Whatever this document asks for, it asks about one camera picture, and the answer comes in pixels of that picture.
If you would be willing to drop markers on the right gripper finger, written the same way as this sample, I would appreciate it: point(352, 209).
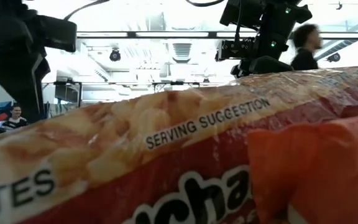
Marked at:
point(242, 70)
point(269, 65)

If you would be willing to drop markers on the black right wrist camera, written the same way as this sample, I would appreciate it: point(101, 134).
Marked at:
point(235, 49)

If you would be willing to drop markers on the black rack frame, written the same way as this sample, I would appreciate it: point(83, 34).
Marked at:
point(80, 93)

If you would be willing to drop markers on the blue monitor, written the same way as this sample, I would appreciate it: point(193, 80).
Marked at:
point(2, 109)

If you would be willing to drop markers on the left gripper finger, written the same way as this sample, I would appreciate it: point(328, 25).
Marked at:
point(44, 81)
point(23, 93)

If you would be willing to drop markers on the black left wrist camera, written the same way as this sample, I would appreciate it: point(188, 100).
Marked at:
point(57, 32)

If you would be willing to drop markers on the black box under rack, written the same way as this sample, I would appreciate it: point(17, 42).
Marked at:
point(67, 93)

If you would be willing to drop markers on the orange Maruchan noodle pack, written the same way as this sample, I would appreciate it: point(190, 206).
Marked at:
point(315, 174)

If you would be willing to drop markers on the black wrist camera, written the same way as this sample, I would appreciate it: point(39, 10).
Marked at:
point(235, 49)
point(57, 32)

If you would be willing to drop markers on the black overhead frame bar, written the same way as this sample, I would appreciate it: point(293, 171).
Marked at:
point(131, 34)

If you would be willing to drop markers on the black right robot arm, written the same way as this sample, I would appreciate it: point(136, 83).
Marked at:
point(259, 12)

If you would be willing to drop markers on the red Maruchan noodle pack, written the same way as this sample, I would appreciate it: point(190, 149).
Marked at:
point(120, 130)

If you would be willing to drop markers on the round black ceiling spotlight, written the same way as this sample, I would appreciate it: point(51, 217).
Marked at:
point(115, 56)
point(334, 57)

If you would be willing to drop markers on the person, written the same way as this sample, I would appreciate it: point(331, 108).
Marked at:
point(14, 121)
point(304, 59)

